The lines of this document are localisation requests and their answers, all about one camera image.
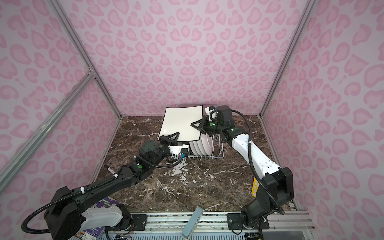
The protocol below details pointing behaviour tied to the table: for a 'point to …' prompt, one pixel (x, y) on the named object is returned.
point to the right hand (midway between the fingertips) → (192, 124)
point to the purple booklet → (96, 233)
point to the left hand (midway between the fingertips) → (175, 128)
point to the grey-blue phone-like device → (192, 223)
